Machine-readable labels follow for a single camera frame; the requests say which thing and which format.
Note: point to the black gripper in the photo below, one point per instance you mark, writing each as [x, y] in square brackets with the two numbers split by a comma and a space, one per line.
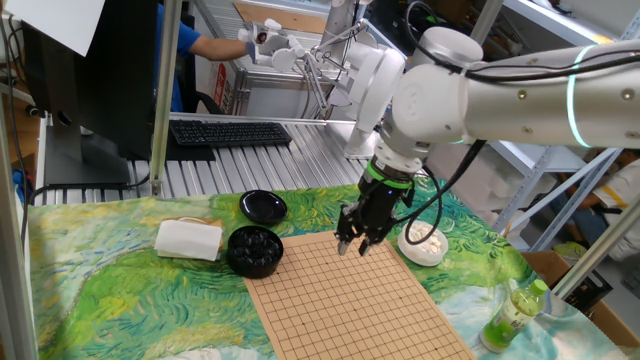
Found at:
[382, 200]

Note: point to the white paper sheet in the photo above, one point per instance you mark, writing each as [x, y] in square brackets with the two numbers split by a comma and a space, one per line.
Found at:
[55, 22]

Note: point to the green tea bottle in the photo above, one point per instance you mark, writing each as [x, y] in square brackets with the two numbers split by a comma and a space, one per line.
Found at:
[510, 320]

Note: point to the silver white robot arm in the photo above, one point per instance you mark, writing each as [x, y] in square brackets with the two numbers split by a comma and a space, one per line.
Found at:
[525, 100]

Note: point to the bare forearm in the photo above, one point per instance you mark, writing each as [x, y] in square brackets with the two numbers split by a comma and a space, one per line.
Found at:
[220, 49]

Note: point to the black keyboard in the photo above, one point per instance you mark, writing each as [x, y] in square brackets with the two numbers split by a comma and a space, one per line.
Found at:
[230, 133]

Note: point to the aluminium frame post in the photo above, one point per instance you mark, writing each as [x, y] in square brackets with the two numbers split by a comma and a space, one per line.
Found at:
[12, 275]
[487, 20]
[165, 100]
[595, 252]

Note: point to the black bowl of black stones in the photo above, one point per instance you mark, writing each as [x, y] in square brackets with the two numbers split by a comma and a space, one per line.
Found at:
[255, 250]

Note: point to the painted landscape tablecloth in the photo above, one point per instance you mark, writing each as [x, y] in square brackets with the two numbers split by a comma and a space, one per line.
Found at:
[125, 300]

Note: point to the white haptic control device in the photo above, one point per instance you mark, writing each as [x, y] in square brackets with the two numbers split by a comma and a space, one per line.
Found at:
[372, 85]

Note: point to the black office chair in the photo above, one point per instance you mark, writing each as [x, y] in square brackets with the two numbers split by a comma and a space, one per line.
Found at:
[192, 95]

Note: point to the aluminium workbench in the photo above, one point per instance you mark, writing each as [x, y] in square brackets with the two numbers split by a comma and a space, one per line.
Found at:
[280, 97]

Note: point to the white foam blocks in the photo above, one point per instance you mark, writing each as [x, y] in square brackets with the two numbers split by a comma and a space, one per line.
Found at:
[475, 190]

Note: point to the black monitor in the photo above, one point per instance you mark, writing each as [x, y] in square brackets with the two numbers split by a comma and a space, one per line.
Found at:
[115, 75]

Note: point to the person in white shirt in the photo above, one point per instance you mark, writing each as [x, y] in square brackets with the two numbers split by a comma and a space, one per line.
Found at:
[625, 190]

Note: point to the black bowl lid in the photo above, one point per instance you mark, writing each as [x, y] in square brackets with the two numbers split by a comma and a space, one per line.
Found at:
[262, 206]

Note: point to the black desk mat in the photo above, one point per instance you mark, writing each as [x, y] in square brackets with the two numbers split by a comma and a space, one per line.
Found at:
[190, 152]

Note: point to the white bowl of white stones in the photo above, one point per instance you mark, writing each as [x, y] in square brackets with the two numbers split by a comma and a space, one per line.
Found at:
[425, 247]

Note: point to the cardboard box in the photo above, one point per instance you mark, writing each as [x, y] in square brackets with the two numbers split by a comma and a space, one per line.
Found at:
[545, 265]

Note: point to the grey metal shelf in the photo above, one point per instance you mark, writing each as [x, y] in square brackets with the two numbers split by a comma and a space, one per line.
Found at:
[540, 160]

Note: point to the person in blue shirt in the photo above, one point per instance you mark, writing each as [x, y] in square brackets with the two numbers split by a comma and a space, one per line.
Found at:
[172, 55]

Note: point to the red white sign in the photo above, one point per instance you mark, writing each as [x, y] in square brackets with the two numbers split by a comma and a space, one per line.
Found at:
[220, 85]

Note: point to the brown board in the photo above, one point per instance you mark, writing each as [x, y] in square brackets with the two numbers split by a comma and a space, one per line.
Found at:
[295, 20]

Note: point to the tan go board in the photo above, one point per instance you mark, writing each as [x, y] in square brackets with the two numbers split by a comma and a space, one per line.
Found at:
[350, 310]

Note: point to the black plastic crate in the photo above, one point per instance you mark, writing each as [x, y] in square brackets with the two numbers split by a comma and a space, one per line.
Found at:
[590, 292]

